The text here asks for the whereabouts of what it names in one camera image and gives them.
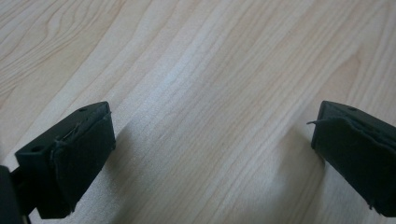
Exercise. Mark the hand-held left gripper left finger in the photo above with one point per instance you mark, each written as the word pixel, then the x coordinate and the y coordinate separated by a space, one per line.
pixel 71 155

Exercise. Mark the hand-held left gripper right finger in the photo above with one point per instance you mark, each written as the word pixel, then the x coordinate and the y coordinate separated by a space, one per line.
pixel 358 155

